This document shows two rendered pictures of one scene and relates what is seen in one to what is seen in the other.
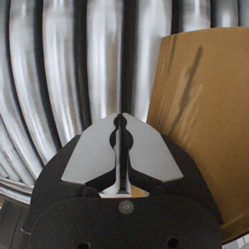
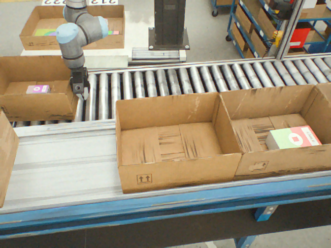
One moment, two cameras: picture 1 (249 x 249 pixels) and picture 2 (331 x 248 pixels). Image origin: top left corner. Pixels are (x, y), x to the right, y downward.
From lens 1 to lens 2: 135 cm
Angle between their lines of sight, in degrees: 13
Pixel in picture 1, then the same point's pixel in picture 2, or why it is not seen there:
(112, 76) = (87, 110)
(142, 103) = (79, 106)
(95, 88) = (92, 108)
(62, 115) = (102, 101)
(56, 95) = (103, 106)
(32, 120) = (114, 99)
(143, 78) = (79, 111)
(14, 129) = (125, 96)
